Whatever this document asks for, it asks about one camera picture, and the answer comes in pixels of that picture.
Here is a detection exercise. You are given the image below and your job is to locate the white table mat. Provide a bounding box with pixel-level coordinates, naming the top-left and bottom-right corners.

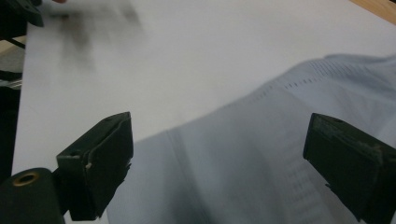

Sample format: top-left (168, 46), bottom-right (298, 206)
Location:
top-left (11, 0), bottom-right (396, 224)

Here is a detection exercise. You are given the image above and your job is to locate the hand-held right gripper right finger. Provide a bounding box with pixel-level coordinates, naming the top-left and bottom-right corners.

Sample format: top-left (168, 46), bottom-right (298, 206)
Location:
top-left (303, 112), bottom-right (396, 224)

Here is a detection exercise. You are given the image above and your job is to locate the black cable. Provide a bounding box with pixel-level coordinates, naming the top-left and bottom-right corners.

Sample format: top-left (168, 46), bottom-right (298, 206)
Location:
top-left (0, 36), bottom-right (27, 49)

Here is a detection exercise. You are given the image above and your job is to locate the light blue ribbed sports bra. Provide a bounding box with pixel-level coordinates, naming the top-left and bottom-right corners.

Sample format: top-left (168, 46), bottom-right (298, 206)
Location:
top-left (106, 53), bottom-right (396, 224)

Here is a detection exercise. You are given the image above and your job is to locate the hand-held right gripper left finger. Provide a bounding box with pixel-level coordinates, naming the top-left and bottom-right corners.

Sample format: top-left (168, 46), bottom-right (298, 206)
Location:
top-left (55, 111), bottom-right (134, 222)

